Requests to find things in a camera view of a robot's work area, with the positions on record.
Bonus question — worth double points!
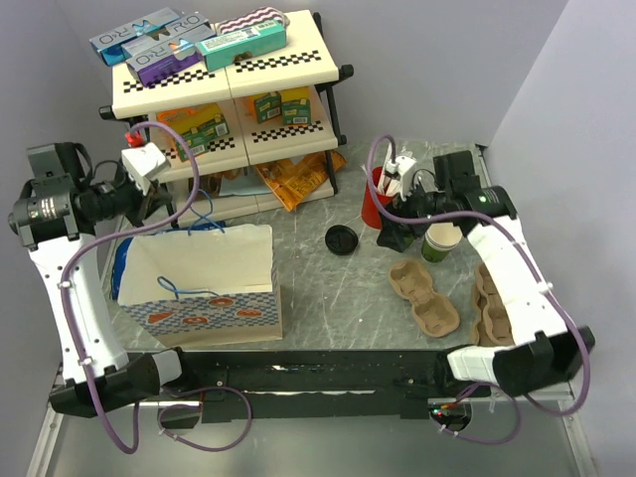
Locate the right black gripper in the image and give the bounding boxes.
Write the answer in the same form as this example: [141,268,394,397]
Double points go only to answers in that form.
[376,173,451,252]

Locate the brown pulp cup carrier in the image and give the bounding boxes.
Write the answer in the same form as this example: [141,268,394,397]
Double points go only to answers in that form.
[389,259,460,338]

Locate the paper takeout bag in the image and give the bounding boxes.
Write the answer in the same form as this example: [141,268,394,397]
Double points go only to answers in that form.
[114,224,283,349]

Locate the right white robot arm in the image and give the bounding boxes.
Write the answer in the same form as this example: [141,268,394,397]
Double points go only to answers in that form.
[368,150,595,399]

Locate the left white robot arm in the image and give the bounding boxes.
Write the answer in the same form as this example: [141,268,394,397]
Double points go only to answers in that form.
[8,142,197,417]

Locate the red straw holder cup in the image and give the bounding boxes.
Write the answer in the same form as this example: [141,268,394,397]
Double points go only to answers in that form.
[361,166,392,230]

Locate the white wrapped straws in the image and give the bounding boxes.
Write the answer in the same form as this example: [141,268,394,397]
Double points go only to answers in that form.
[375,146,400,197]

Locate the blue chip bag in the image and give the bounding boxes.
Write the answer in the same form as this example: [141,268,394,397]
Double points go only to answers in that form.
[110,238,132,301]

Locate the green snack box left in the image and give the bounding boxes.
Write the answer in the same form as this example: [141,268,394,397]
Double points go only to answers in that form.
[174,114,230,157]

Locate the orange snack box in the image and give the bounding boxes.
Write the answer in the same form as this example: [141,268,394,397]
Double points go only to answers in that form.
[156,103,223,134]

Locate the cream checkered shelf rack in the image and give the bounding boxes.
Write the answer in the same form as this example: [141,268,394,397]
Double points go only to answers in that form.
[99,10,354,201]

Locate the orange snack bag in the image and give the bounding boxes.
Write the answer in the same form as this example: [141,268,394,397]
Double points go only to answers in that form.
[254,152,330,212]

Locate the purple R.O box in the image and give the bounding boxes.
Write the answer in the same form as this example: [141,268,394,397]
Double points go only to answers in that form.
[126,39,203,86]

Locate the green snack box right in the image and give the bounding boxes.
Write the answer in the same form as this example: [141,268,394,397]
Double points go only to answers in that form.
[251,91,281,123]

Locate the green yellow snack box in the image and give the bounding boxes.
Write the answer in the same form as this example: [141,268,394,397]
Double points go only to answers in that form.
[280,85,311,126]

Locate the teal box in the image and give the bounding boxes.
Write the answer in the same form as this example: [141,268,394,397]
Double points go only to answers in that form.
[196,21,287,72]

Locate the blue R.O box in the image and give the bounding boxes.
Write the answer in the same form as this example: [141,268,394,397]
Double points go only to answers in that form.
[89,7,211,67]

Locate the wavy striped pouch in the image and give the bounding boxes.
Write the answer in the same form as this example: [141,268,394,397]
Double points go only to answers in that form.
[216,6,290,35]

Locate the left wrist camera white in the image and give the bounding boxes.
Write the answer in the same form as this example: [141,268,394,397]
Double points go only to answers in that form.
[120,131,171,196]

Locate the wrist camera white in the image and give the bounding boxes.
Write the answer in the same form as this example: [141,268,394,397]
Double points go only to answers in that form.
[397,156,416,200]
[120,131,171,196]

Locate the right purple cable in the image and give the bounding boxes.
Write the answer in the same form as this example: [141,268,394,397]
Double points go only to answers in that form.
[368,134,592,444]

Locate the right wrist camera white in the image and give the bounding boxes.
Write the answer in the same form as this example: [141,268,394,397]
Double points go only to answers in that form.
[397,156,416,200]

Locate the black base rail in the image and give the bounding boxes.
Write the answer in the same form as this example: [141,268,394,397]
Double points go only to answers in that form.
[184,350,467,423]

